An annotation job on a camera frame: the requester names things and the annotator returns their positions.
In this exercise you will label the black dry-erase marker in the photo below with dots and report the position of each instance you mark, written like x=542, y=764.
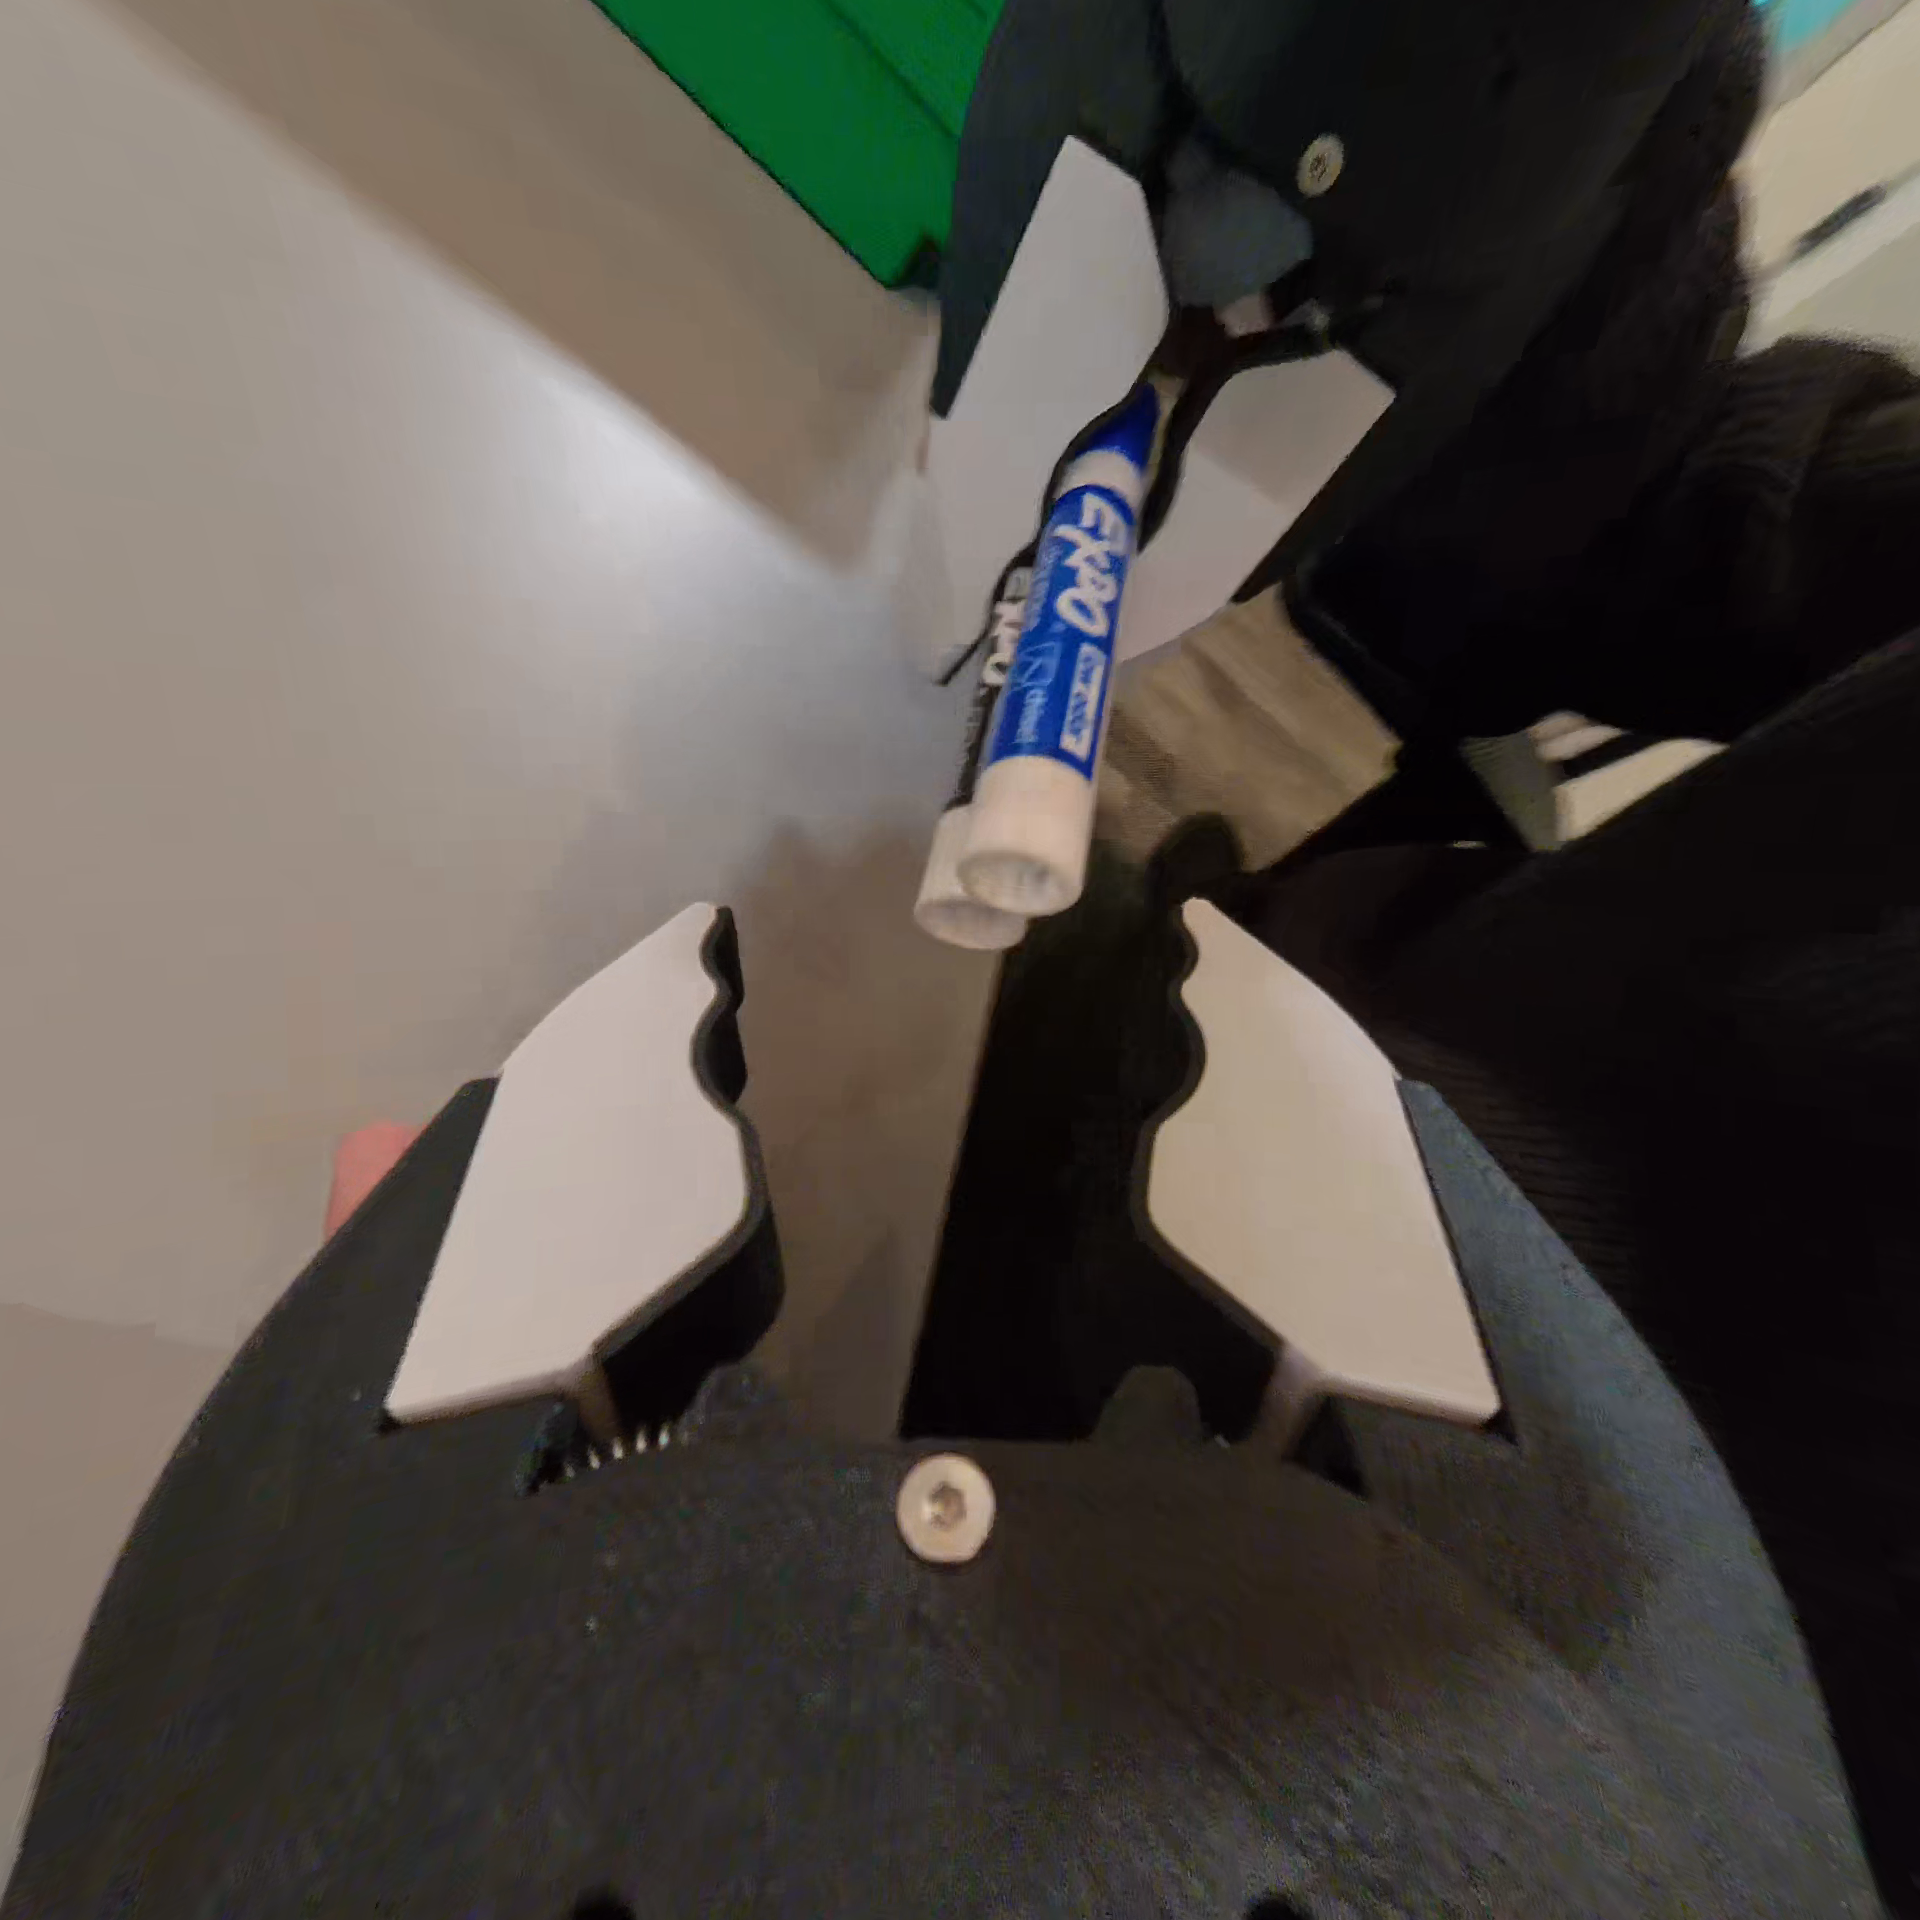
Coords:
x=961, y=901

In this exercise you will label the blue dry-erase marker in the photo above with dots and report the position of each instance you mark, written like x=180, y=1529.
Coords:
x=1066, y=599

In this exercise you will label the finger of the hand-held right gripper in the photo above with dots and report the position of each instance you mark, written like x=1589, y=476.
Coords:
x=1050, y=300
x=1259, y=481

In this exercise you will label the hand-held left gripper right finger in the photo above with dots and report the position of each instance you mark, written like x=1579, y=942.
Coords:
x=1306, y=1201

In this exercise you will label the black shoe white stripes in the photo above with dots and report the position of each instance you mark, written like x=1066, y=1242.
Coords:
x=1621, y=773

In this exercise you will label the green plastic bin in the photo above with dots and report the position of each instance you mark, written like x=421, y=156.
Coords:
x=810, y=105

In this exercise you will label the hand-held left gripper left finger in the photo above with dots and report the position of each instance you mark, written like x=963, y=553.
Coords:
x=585, y=1201

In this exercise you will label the person's left hand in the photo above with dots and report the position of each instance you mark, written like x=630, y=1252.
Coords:
x=369, y=1170

